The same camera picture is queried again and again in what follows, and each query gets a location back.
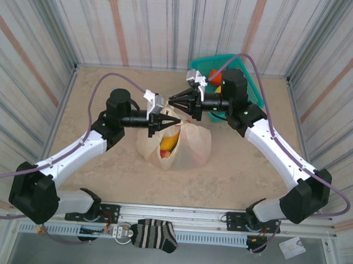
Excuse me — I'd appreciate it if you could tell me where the yellow fake lemon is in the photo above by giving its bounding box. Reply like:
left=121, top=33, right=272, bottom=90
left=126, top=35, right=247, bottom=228
left=159, top=127, right=182, bottom=153

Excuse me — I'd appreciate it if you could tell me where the beige fruit-print plastic bag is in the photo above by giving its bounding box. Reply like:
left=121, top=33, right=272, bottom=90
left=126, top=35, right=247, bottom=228
left=134, top=101, right=215, bottom=174

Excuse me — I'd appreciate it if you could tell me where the teal plastic basket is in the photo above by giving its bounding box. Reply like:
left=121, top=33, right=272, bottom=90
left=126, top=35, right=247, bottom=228
left=185, top=49, right=269, bottom=127

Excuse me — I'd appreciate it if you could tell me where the large orange fake fruit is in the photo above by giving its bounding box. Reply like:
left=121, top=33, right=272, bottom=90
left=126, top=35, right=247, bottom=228
left=207, top=68, right=224, bottom=87

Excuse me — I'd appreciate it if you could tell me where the black mounting plate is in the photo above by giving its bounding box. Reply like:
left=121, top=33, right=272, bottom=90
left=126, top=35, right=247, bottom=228
left=97, top=203, right=121, bottom=225
left=223, top=211, right=250, bottom=233

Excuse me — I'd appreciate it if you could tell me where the black striped sock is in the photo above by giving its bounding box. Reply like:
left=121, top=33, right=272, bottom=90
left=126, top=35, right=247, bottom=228
left=129, top=216, right=181, bottom=255

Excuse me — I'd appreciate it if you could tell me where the round metal clamp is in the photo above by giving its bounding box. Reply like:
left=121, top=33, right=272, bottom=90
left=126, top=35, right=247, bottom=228
left=112, top=221, right=135, bottom=246

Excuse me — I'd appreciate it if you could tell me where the white card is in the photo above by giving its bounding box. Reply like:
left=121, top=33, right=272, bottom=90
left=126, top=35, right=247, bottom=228
left=277, top=234, right=307, bottom=261

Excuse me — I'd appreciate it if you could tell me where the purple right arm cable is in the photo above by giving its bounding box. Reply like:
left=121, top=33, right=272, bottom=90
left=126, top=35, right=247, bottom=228
left=194, top=50, right=353, bottom=261

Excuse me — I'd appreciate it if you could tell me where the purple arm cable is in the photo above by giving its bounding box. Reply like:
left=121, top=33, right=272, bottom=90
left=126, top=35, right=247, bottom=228
left=194, top=50, right=353, bottom=261
left=0, top=64, right=147, bottom=249

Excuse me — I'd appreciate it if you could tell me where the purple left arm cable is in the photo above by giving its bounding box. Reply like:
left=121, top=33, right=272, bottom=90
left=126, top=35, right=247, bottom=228
left=0, top=64, right=147, bottom=249

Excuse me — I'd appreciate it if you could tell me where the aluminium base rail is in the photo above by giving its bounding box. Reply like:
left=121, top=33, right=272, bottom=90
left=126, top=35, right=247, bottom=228
left=44, top=195, right=338, bottom=242

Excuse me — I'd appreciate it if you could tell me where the white slotted cable duct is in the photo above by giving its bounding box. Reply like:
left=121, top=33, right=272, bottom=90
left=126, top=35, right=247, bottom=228
left=17, top=219, right=250, bottom=250

